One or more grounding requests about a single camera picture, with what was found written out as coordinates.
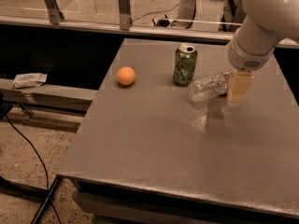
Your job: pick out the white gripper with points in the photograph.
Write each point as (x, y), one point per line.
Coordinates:
(246, 59)

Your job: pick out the clear plastic water bottle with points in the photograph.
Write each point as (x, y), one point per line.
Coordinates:
(206, 88)

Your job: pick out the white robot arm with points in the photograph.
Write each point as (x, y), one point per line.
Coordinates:
(267, 22)

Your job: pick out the green soda can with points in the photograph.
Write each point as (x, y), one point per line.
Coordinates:
(185, 62)

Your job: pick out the orange fruit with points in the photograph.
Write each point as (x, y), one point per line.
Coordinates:
(126, 75)

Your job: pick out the grey metal side shelf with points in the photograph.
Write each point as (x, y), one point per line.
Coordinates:
(61, 97)

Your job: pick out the white wipes packet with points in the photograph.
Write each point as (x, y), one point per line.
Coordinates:
(29, 80)

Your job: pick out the middle metal bracket post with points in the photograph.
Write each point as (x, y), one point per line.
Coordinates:
(125, 14)

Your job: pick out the metal bracket post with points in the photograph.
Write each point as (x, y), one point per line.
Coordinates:
(125, 14)
(56, 16)

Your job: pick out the left metal bracket post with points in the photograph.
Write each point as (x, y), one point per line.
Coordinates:
(56, 16)

